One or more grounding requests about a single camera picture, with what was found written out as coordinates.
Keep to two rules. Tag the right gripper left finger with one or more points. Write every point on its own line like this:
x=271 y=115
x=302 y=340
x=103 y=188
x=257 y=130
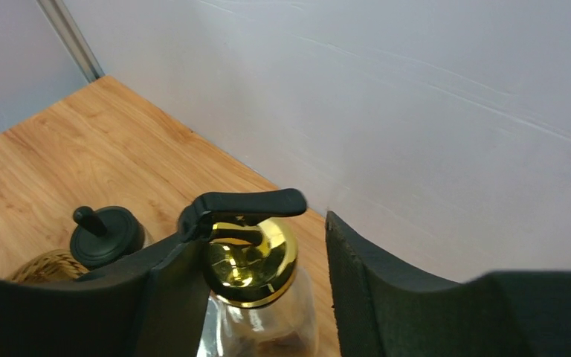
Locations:
x=150 y=303

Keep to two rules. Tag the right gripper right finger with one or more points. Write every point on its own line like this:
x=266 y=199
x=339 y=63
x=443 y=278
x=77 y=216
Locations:
x=386 y=307

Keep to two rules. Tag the gold-cap oil bottle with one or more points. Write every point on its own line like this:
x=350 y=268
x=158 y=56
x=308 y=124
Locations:
x=261 y=301

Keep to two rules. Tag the woven wicker divided basket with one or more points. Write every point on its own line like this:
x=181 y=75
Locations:
x=50 y=267

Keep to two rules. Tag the left aluminium frame post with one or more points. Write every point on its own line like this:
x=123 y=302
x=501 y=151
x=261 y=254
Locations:
x=72 y=38

